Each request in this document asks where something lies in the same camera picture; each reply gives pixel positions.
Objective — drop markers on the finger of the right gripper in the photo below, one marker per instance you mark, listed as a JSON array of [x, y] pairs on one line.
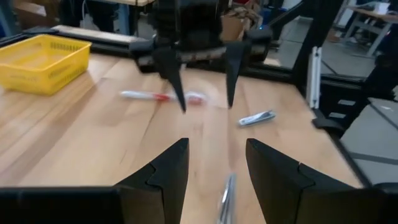
[[171, 71], [234, 68]]

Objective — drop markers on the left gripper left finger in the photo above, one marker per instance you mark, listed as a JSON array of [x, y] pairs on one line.
[[169, 193]]

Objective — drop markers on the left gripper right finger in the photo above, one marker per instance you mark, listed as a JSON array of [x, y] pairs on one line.
[[280, 196]]

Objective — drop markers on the red white toothbrush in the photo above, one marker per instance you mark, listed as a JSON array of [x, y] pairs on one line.
[[146, 96]]

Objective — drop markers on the brown cardboard box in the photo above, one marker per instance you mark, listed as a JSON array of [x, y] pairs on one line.
[[231, 28]]

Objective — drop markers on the yellow plastic basket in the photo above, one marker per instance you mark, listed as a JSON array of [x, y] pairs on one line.
[[46, 77]]

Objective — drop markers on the wooden work table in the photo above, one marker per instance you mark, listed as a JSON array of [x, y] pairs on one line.
[[382, 17]]

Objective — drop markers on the white metal bracket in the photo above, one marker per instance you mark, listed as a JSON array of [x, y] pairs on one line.
[[314, 77]]

